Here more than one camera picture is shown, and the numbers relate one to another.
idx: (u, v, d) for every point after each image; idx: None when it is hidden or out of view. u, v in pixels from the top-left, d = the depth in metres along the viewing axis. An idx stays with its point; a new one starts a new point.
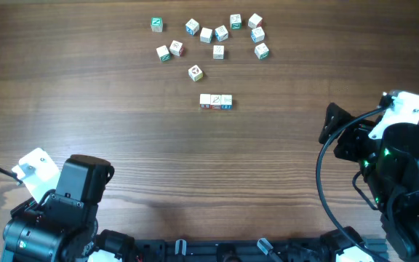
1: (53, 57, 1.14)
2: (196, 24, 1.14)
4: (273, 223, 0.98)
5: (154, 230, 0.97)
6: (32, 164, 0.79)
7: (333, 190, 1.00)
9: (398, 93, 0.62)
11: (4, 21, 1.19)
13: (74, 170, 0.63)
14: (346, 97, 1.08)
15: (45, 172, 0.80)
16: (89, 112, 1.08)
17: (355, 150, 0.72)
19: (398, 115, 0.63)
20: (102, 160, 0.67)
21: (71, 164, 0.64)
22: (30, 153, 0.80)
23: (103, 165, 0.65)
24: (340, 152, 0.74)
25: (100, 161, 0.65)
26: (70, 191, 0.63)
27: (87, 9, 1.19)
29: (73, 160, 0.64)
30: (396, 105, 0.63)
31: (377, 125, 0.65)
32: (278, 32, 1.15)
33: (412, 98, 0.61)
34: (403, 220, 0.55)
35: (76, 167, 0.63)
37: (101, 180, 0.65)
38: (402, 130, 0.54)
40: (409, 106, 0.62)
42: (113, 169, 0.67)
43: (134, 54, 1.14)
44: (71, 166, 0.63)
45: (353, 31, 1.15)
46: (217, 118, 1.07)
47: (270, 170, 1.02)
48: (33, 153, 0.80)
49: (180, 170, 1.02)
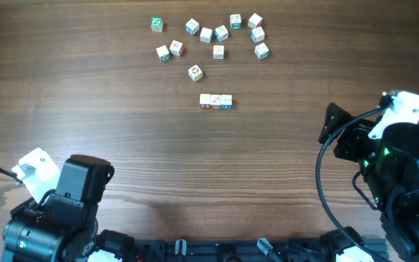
1: (53, 57, 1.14)
2: (196, 24, 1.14)
4: (273, 223, 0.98)
5: (154, 230, 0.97)
6: (32, 164, 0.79)
7: (333, 190, 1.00)
9: (398, 93, 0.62)
11: (4, 21, 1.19)
13: (74, 170, 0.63)
14: (346, 97, 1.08)
15: (45, 172, 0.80)
16: (89, 112, 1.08)
17: (355, 149, 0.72)
19: (398, 114, 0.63)
20: (101, 160, 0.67)
21: (71, 164, 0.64)
22: (30, 153, 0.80)
23: (102, 166, 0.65)
24: (340, 152, 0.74)
25: (100, 161, 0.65)
26: (70, 191, 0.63)
27: (87, 9, 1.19)
29: (73, 160, 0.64)
30: (395, 105, 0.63)
31: (377, 125, 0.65)
32: (278, 32, 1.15)
33: (412, 98, 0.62)
34: (403, 220, 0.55)
35: (76, 167, 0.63)
37: (101, 180, 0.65)
38: (401, 130, 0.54)
40: (409, 105, 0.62)
42: (113, 169, 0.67)
43: (134, 54, 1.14)
44: (70, 166, 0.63)
45: (353, 31, 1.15)
46: (217, 118, 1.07)
47: (270, 170, 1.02)
48: (33, 153, 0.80)
49: (180, 170, 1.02)
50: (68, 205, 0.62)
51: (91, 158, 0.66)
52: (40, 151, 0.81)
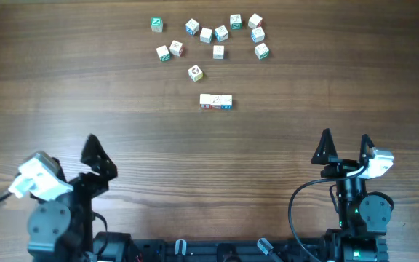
1: (53, 57, 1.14)
2: (196, 24, 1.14)
4: (274, 223, 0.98)
5: (154, 230, 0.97)
6: (29, 179, 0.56)
7: (333, 191, 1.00)
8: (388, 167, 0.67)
9: (374, 151, 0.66)
11: (4, 21, 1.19)
13: (40, 251, 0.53)
14: (345, 97, 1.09)
15: (44, 188, 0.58)
16: (89, 112, 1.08)
17: (339, 185, 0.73)
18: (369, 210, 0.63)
19: (371, 168, 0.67)
20: (61, 207, 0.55)
21: (34, 237, 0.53)
22: (25, 167, 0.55)
23: (67, 219, 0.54)
24: (321, 173, 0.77)
25: (61, 225, 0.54)
26: (49, 259, 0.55)
27: (88, 9, 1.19)
29: (36, 235, 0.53)
30: (369, 164, 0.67)
31: (357, 169, 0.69)
32: (278, 32, 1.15)
33: (381, 161, 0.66)
34: (351, 241, 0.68)
35: (45, 241, 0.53)
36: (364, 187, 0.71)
37: (103, 185, 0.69)
38: (358, 191, 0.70)
40: (379, 172, 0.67)
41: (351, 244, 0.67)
42: (116, 168, 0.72)
43: (134, 54, 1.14)
44: (36, 248, 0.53)
45: (353, 31, 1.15)
46: (217, 118, 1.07)
47: (270, 170, 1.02)
48: (28, 166, 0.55)
49: (180, 170, 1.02)
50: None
51: (51, 212, 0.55)
52: (39, 166, 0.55)
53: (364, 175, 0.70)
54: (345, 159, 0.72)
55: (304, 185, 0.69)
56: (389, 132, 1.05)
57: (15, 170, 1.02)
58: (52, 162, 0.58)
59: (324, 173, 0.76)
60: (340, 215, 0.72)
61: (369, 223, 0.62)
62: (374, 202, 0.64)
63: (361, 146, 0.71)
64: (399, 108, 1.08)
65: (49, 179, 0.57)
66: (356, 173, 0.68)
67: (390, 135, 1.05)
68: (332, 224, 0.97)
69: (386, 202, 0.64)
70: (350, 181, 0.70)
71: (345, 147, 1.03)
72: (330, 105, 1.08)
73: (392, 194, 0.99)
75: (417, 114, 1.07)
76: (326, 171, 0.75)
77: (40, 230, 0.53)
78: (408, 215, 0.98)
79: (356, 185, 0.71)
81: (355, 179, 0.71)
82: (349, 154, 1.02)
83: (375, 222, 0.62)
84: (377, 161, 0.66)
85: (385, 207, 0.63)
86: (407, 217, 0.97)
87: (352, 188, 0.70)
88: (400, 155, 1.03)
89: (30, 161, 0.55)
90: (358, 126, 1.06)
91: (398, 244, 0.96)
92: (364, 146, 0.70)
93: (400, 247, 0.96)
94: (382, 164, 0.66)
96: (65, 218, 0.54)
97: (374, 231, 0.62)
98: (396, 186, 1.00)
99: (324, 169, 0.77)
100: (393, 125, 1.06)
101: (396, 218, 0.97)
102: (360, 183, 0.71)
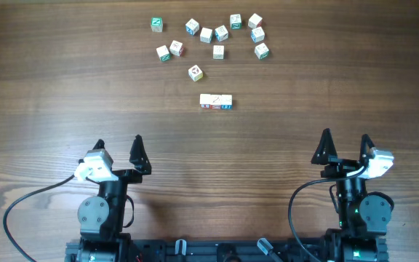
1: (53, 57, 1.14)
2: (196, 24, 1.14)
4: (274, 223, 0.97)
5: (154, 229, 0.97)
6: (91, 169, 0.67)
7: (333, 191, 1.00)
8: (388, 167, 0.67)
9: (374, 151, 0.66)
11: (4, 21, 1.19)
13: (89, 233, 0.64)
14: (346, 97, 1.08)
15: (98, 175, 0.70)
16: (89, 113, 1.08)
17: (339, 185, 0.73)
18: (370, 210, 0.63)
19: (371, 167, 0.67)
20: (101, 200, 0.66)
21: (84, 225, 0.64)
22: (91, 160, 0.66)
23: (106, 209, 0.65)
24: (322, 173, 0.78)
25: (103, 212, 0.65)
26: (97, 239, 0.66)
27: (88, 9, 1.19)
29: (84, 223, 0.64)
30: (369, 164, 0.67)
31: (358, 169, 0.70)
32: (278, 32, 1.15)
33: (381, 161, 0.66)
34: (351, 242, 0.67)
35: (92, 227, 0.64)
36: (364, 187, 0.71)
37: (138, 179, 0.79)
38: (358, 191, 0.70)
40: (379, 171, 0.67)
41: (350, 244, 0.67)
42: (151, 167, 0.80)
43: (134, 54, 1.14)
44: (85, 233, 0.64)
45: (354, 31, 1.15)
46: (217, 118, 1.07)
47: (270, 170, 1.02)
48: (92, 160, 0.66)
49: (180, 170, 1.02)
50: (99, 243, 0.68)
51: (94, 204, 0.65)
52: (101, 162, 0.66)
53: (364, 175, 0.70)
54: (346, 159, 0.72)
55: (304, 185, 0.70)
56: (389, 132, 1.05)
57: (15, 170, 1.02)
58: (109, 157, 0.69)
59: (325, 172, 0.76)
60: (340, 216, 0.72)
61: (369, 223, 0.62)
62: (374, 203, 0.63)
63: (361, 146, 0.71)
64: (399, 107, 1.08)
65: (105, 171, 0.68)
66: (356, 173, 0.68)
67: (390, 135, 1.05)
68: (332, 224, 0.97)
69: (387, 204, 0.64)
70: (350, 181, 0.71)
71: (345, 147, 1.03)
72: (330, 105, 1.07)
73: (392, 194, 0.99)
75: (417, 114, 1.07)
76: (326, 170, 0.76)
77: (87, 219, 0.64)
78: (408, 214, 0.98)
79: (356, 185, 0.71)
81: (355, 179, 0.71)
82: (350, 153, 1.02)
83: (375, 222, 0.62)
84: (376, 161, 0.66)
85: (386, 208, 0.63)
86: (407, 217, 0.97)
87: (353, 188, 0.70)
88: (400, 155, 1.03)
89: (95, 156, 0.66)
90: (358, 126, 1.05)
91: (398, 244, 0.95)
92: (364, 146, 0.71)
93: (400, 247, 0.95)
94: (382, 164, 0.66)
96: (105, 209, 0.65)
97: (374, 231, 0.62)
98: (397, 185, 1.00)
99: (325, 168, 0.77)
100: (393, 125, 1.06)
101: (396, 217, 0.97)
102: (360, 183, 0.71)
